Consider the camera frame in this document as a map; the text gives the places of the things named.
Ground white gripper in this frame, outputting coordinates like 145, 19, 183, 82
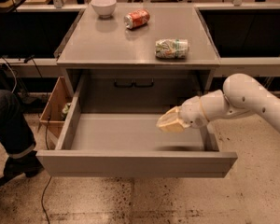
157, 96, 208, 133

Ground grey top drawer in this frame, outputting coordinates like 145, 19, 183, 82
37, 75, 237, 178

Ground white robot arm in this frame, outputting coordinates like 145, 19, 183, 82
157, 74, 280, 133

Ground grey drawer cabinet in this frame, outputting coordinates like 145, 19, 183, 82
58, 3, 219, 113

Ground green white soda can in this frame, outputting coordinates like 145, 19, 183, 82
155, 39, 189, 59

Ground orange soda can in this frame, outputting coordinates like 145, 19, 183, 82
124, 8, 150, 29

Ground green bottle in box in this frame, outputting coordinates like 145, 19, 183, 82
61, 103, 71, 120

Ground brown cardboard box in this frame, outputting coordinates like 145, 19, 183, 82
39, 77, 72, 145

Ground white ceramic bowl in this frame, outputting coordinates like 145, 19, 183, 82
91, 0, 117, 18

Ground black shoe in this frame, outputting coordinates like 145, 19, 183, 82
4, 151, 43, 177

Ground person leg dark jeans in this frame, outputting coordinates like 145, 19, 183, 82
0, 90, 35, 159

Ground grey workbench frame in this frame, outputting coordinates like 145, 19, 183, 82
0, 5, 280, 86

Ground black floor cable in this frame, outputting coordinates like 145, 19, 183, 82
23, 54, 54, 224

